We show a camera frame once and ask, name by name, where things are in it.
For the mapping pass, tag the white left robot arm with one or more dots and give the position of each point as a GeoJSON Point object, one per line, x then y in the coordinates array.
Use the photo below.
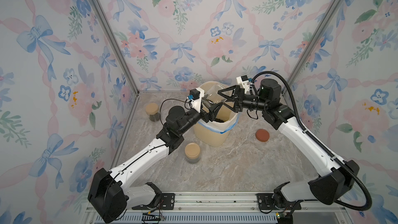
{"type": "Point", "coordinates": [111, 193]}

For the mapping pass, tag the translucent bin liner blue band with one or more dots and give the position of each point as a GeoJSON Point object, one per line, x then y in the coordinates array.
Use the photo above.
{"type": "Point", "coordinates": [224, 114]}

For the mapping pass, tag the cream ribbed trash bin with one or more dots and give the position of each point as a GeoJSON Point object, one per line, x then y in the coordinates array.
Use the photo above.
{"type": "Point", "coordinates": [210, 135]}

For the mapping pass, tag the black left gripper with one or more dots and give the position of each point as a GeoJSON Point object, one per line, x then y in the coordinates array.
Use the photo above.
{"type": "Point", "coordinates": [210, 116]}

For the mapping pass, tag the aluminium mounting rail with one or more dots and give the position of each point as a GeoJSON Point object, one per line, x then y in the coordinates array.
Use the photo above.
{"type": "Point", "coordinates": [231, 208]}

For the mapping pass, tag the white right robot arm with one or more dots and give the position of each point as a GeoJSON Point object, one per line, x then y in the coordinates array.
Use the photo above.
{"type": "Point", "coordinates": [332, 181]}

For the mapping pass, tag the red jar lid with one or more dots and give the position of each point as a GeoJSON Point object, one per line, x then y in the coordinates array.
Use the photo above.
{"type": "Point", "coordinates": [262, 135]}

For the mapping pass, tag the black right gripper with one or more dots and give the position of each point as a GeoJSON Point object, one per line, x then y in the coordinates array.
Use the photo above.
{"type": "Point", "coordinates": [239, 92]}

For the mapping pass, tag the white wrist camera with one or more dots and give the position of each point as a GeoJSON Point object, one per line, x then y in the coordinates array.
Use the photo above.
{"type": "Point", "coordinates": [195, 99]}
{"type": "Point", "coordinates": [245, 83]}

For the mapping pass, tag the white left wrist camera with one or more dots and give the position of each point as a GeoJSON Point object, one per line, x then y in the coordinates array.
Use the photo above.
{"type": "Point", "coordinates": [195, 99]}

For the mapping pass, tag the glass jar light wood lid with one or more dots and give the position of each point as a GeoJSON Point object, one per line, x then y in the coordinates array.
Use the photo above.
{"type": "Point", "coordinates": [153, 112]}

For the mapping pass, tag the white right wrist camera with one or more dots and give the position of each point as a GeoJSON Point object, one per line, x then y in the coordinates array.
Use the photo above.
{"type": "Point", "coordinates": [245, 83]}

